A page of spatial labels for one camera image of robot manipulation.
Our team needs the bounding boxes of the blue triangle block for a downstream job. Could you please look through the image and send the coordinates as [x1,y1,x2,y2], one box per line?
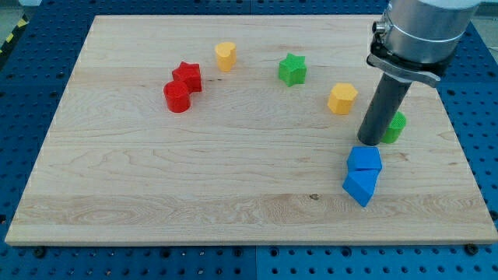
[342,170,379,208]

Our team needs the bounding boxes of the blue pentagon block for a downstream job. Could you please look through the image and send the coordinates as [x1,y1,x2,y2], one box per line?
[347,146,383,172]

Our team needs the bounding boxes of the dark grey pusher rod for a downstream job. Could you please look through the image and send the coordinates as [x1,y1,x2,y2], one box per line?
[357,73,412,146]

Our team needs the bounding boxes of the yellow hexagon block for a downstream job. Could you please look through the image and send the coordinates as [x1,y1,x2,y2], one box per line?
[328,82,358,115]

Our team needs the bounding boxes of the red cylinder block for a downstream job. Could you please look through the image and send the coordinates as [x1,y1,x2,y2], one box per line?
[163,81,191,113]

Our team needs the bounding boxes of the green cylinder block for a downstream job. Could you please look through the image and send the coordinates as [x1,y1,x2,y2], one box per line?
[381,111,407,144]

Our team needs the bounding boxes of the wooden board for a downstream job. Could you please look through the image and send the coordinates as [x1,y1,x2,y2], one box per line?
[5,16,497,247]

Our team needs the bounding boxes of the green star block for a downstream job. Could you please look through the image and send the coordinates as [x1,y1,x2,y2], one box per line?
[279,53,307,87]

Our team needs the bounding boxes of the yellow heart block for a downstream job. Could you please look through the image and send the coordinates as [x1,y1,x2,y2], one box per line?
[215,41,237,72]

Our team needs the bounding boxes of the black wrist clamp mount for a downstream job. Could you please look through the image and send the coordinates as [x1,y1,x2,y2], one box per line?
[367,10,456,87]

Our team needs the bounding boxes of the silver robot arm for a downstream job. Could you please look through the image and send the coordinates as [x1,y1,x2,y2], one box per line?
[357,0,482,145]

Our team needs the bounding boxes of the red star block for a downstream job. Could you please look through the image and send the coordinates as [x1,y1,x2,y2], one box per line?
[172,61,202,93]

